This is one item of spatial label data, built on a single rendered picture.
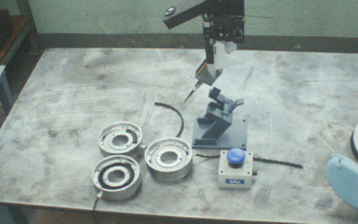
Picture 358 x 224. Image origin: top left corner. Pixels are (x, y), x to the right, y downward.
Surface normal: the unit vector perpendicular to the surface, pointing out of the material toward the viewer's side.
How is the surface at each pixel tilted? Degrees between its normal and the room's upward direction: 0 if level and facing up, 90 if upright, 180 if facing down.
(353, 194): 97
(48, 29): 90
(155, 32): 89
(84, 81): 0
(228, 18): 0
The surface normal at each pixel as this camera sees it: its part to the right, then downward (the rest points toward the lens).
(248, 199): -0.08, -0.75
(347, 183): -0.74, 0.57
